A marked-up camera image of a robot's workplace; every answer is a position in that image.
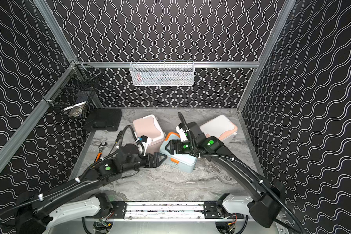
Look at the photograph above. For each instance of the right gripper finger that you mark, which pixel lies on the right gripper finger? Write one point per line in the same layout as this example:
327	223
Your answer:
170	150
170	142

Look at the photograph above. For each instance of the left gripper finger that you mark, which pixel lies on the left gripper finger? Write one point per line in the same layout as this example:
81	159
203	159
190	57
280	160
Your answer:
161	156
159	163

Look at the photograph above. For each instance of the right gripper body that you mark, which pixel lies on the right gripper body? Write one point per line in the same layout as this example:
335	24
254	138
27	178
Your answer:
182	147

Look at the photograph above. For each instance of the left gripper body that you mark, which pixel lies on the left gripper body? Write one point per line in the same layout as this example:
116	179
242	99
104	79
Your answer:
152	160

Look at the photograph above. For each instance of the blue orange first aid box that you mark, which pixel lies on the blue orange first aid box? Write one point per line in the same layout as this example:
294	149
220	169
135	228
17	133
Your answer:
183	162

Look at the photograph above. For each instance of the white pink first aid box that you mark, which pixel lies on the white pink first aid box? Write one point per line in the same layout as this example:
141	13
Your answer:
220	127

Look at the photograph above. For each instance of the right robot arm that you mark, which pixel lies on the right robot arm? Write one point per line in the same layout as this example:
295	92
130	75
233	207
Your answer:
266	204

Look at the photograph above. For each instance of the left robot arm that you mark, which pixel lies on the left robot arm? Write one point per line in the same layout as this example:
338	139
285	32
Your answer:
35	214

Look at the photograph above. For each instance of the black plastic tool case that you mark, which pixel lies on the black plastic tool case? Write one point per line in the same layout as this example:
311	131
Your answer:
103	120

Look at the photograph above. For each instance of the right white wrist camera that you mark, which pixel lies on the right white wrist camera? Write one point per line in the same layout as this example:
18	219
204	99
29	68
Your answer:
183	132

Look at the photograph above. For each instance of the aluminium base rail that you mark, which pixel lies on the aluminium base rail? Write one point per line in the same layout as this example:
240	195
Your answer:
151	211

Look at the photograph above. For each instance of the orange handled adjustable wrench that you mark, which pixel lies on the orange handled adjustable wrench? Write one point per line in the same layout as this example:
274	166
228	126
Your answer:
101	147

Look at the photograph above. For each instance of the white wire wall basket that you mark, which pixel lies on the white wire wall basket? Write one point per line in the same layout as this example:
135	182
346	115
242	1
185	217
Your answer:
162	73

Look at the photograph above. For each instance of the black wire wall basket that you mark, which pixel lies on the black wire wall basket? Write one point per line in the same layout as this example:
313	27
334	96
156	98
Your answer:
75	95

